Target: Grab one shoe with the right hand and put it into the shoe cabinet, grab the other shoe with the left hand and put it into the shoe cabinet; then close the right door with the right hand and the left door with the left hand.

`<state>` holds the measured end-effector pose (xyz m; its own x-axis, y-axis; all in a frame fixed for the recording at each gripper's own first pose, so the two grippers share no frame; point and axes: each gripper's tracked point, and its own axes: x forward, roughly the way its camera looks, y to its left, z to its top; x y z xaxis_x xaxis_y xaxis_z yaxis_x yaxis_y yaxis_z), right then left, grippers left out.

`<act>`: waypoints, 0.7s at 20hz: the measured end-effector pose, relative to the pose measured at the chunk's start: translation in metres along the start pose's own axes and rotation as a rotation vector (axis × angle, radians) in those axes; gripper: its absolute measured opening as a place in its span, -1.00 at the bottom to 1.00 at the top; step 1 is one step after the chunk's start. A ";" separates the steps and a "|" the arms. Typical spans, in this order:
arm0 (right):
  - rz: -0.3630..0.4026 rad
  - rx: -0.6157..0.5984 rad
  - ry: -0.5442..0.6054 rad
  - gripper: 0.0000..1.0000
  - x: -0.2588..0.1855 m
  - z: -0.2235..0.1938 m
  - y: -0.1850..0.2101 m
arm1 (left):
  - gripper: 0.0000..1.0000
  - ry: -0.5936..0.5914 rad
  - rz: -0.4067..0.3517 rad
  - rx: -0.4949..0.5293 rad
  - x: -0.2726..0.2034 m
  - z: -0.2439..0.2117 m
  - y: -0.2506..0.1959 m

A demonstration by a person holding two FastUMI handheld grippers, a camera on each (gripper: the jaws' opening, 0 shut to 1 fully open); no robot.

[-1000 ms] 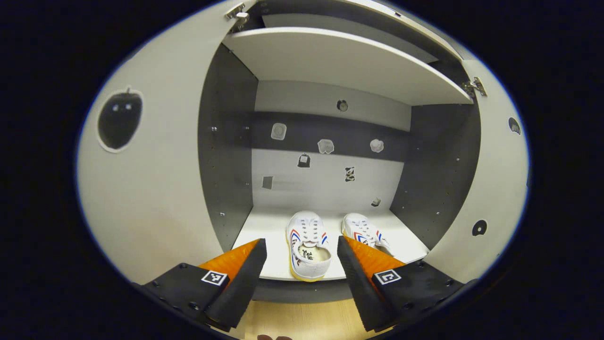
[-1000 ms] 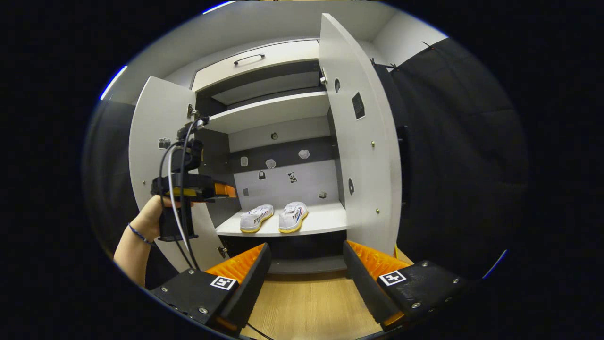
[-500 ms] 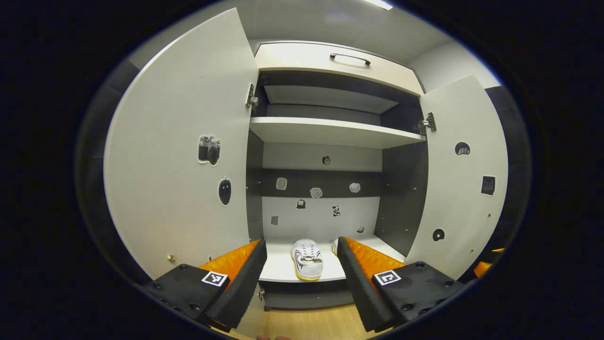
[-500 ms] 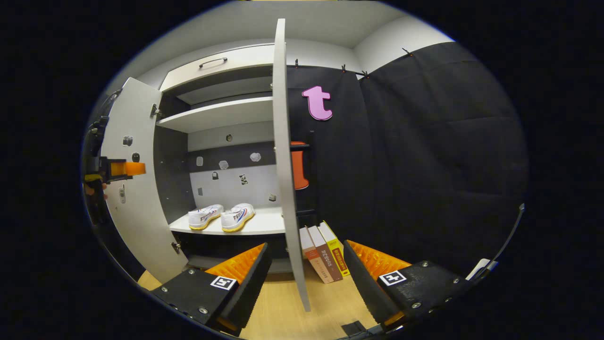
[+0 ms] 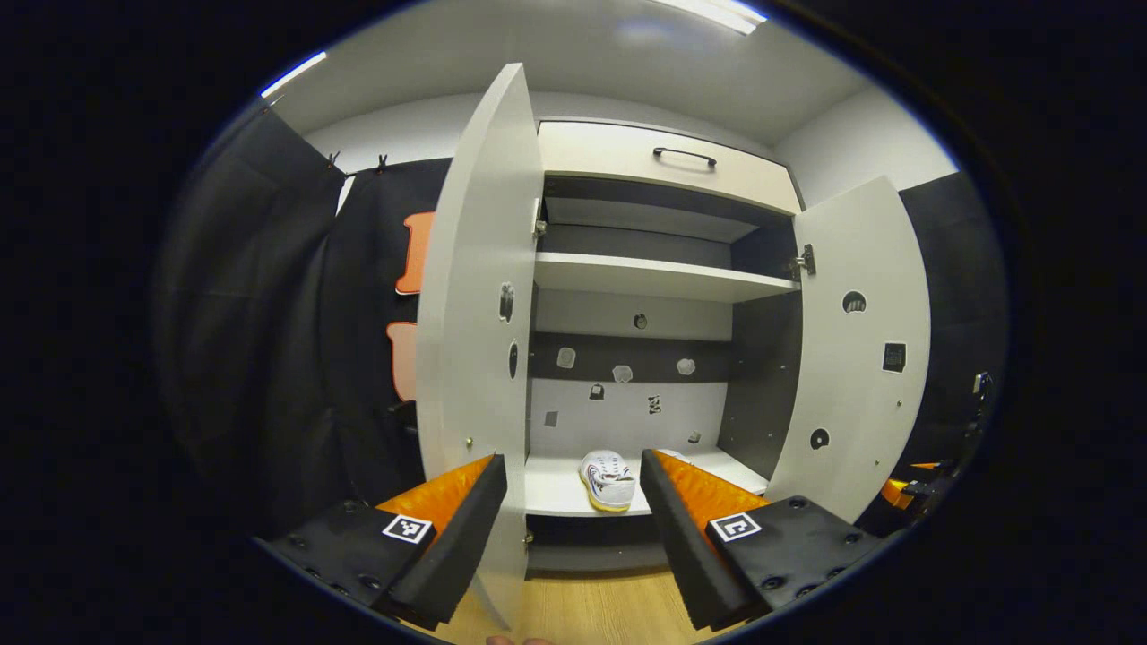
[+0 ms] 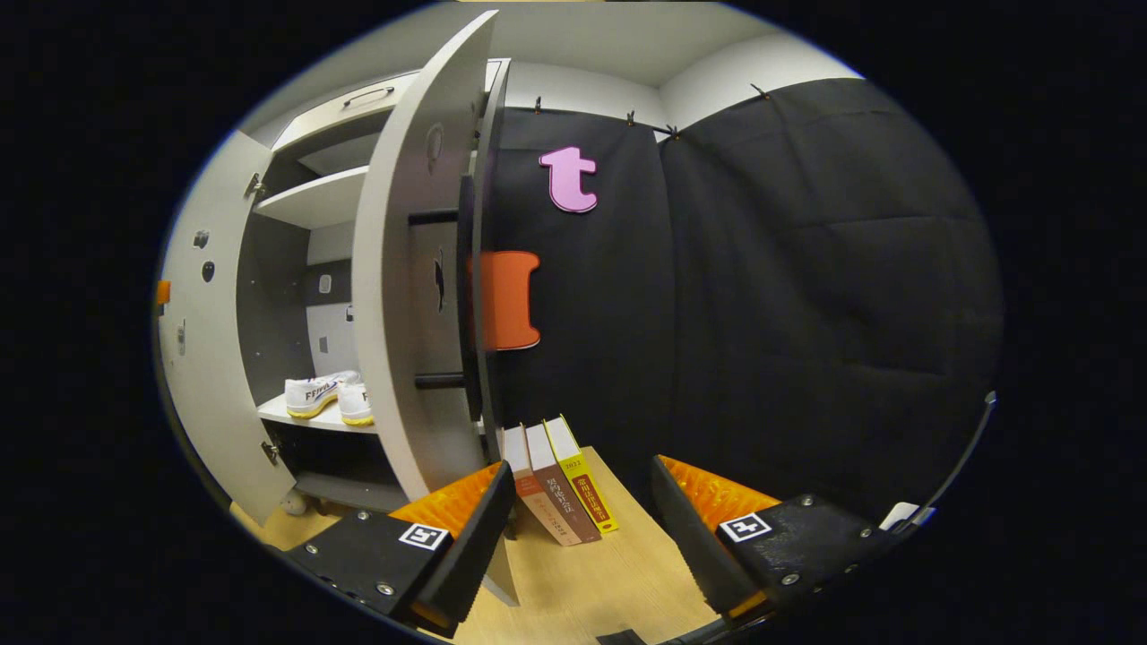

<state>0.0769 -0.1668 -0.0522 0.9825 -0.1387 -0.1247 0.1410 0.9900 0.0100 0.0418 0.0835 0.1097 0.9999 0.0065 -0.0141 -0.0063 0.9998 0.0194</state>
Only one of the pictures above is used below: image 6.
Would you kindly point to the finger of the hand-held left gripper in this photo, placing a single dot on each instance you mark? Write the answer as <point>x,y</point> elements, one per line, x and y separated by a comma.
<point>164,294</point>

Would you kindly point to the orange spine book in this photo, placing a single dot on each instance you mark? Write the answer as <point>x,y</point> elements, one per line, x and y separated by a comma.
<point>529,488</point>

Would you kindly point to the white canvas shoe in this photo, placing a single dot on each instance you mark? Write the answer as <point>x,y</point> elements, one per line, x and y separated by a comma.
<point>314,394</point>
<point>357,403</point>

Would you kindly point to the white grey shoe cabinet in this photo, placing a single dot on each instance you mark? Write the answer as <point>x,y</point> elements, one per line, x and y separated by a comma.
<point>305,206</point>

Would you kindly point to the white cabinet door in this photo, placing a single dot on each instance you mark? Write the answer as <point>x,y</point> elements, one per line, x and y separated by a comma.
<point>215,403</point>
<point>385,313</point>

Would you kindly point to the small white ball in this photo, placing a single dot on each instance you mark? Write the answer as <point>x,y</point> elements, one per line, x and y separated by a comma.
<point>296,503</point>

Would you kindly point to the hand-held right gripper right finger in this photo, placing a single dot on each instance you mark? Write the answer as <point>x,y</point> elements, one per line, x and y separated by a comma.
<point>697,546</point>

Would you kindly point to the black backdrop cloth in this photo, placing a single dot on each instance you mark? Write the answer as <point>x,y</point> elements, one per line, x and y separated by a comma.
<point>806,313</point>

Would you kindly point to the yellow spine book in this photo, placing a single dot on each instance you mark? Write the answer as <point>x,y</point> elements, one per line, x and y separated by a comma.
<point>591,497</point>

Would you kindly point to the white cabinet drawer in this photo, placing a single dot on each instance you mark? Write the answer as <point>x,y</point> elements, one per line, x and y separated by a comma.
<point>340,116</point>

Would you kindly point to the brown spine book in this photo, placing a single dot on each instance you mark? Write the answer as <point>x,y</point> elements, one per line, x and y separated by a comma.
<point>564,502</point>

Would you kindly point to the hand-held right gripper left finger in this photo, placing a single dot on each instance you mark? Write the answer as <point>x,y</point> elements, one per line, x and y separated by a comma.
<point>466,555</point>

